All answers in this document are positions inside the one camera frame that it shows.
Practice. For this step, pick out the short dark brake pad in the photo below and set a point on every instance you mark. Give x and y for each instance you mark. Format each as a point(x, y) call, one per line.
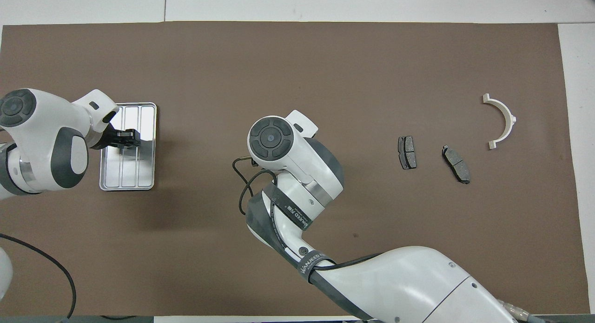
point(408, 153)

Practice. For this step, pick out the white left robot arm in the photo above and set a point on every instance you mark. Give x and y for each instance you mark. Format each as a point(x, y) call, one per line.
point(46, 137)

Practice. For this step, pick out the brown table mat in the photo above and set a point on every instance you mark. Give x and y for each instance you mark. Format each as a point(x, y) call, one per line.
point(186, 58)

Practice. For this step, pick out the long dark brake pad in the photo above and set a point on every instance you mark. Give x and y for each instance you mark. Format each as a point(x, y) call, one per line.
point(456, 165)

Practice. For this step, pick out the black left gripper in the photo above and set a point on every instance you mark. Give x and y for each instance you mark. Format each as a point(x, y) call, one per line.
point(111, 139)

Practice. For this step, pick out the silver metal tray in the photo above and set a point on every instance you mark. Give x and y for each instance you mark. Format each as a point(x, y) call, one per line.
point(146, 169)

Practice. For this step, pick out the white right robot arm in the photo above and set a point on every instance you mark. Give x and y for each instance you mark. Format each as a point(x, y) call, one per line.
point(302, 160)

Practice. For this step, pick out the white semicircular bracket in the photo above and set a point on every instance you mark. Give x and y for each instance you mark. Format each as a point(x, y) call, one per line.
point(504, 114)

